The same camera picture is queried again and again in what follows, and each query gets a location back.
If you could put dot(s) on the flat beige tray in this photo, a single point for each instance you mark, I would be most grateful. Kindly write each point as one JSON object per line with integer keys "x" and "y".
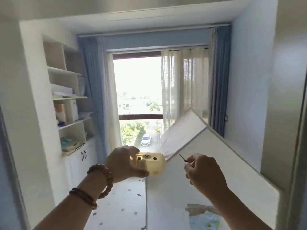
{"x": 73, "y": 147}

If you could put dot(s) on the white car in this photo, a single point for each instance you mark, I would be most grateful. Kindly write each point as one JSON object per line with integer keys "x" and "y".
{"x": 145, "y": 140}

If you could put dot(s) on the person's left hand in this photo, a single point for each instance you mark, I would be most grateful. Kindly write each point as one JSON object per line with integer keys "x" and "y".
{"x": 121, "y": 165}

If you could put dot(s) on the blue curtain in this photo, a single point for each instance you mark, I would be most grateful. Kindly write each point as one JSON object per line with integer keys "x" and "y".
{"x": 92, "y": 93}
{"x": 220, "y": 81}

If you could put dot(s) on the white storage box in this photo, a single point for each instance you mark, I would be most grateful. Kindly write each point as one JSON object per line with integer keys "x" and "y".
{"x": 74, "y": 110}

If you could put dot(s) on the window with dark frame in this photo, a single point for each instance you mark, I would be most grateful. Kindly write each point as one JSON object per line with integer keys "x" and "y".
{"x": 138, "y": 93}

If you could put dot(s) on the grey door frame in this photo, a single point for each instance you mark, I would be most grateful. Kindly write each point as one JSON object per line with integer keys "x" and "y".
{"x": 297, "y": 153}

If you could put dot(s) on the white wall shelf unit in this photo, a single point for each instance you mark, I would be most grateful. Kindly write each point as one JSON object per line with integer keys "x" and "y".
{"x": 69, "y": 105}

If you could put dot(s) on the stack of white papers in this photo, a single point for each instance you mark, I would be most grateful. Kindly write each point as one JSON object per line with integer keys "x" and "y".
{"x": 63, "y": 90}

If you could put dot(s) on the person's left forearm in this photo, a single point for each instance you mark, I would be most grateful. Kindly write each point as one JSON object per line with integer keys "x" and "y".
{"x": 72, "y": 208}

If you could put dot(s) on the orange and white package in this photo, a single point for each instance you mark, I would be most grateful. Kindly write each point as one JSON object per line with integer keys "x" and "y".
{"x": 60, "y": 113}

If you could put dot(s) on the beige fabric panel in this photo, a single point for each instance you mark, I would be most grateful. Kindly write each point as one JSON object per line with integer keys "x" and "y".
{"x": 182, "y": 134}

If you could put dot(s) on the person's right forearm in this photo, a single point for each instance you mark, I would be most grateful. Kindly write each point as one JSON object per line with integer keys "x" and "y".
{"x": 237, "y": 210}

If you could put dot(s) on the person's right hand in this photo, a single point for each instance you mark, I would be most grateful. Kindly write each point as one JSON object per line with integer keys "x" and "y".
{"x": 206, "y": 173}

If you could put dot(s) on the person's left thumb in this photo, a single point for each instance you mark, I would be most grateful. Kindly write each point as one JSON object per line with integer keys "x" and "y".
{"x": 140, "y": 173}

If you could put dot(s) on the cream plastic alarm clock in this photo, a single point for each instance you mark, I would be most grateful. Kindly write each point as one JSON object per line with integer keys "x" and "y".
{"x": 154, "y": 164}

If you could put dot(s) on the curtain rail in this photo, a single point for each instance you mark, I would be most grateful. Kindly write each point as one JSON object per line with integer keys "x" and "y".
{"x": 153, "y": 31}

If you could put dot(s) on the clear plastic bag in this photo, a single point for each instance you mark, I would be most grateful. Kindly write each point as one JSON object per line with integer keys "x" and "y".
{"x": 203, "y": 217}

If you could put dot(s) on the teal small item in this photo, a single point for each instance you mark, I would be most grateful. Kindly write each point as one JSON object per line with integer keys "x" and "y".
{"x": 66, "y": 142}

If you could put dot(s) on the person's right thumb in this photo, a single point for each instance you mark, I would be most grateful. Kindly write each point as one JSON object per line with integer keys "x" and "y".
{"x": 188, "y": 169}

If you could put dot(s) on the white cabinet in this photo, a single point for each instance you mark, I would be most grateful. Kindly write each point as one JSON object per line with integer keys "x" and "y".
{"x": 239, "y": 184}

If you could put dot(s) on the white patterned bed sheet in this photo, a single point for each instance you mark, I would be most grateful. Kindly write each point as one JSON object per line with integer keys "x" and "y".
{"x": 120, "y": 208}

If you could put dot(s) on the small thin screwdriver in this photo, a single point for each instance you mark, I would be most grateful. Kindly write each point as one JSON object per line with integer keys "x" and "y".
{"x": 183, "y": 158}

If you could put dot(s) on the sheer white curtain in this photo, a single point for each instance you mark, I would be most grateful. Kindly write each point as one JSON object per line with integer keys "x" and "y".
{"x": 111, "y": 100}
{"x": 184, "y": 86}

